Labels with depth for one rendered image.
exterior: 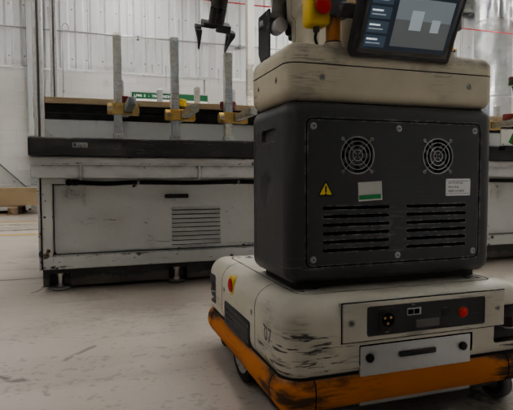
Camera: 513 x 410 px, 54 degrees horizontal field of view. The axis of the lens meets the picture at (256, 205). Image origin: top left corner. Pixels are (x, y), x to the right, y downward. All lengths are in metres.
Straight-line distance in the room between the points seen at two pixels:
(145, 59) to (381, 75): 8.73
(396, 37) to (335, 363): 0.70
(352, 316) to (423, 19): 0.65
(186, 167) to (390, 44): 1.39
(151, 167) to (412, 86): 1.41
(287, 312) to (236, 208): 1.66
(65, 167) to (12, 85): 7.38
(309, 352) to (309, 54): 0.61
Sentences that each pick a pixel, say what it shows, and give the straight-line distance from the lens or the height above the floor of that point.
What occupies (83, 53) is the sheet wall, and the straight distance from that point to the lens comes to 9.71.
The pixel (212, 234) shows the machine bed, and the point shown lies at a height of 0.23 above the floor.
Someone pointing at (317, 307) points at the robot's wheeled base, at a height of 0.26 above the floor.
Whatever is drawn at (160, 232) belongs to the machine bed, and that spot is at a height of 0.26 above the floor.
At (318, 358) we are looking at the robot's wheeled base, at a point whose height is 0.16.
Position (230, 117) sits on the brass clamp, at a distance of 2.38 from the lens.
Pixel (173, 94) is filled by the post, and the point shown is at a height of 0.90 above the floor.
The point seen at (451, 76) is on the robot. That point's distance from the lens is 1.29.
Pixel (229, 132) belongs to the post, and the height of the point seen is 0.74.
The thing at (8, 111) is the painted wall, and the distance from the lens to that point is 9.60.
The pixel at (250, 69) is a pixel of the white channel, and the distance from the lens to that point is 3.49.
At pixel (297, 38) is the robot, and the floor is 0.94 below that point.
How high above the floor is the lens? 0.52
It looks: 3 degrees down
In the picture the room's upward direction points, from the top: straight up
